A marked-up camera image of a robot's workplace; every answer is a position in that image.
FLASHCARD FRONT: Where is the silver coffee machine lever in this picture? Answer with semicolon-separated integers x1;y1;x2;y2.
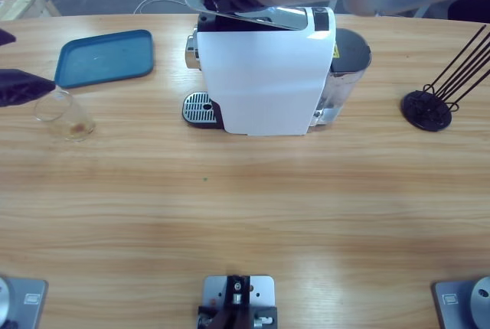
181;0;310;31

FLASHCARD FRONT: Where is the blue plastic tray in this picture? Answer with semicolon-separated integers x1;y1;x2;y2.
54;29;156;90

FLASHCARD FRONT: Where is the black wire capsule holder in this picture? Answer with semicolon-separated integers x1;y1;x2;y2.
400;24;490;132

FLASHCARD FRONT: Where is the clear drinking glass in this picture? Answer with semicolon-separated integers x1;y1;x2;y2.
33;90;96;143

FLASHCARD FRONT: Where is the black office chair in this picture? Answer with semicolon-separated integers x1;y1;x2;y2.
447;0;490;24

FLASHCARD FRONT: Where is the metal grille drip tray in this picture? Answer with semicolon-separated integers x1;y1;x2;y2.
181;90;223;130

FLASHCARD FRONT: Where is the white capsule coffee machine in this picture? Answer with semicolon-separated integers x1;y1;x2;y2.
186;6;338;138

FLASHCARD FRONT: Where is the coffee machine water tank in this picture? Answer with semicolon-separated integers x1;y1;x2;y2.
308;27;373;128

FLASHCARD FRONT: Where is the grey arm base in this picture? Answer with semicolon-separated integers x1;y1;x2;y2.
0;275;50;329
431;275;490;329

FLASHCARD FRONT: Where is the light wooden crate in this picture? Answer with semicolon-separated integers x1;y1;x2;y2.
0;0;62;22

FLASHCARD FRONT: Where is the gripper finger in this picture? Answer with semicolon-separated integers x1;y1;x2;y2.
0;28;18;47
0;68;57;108

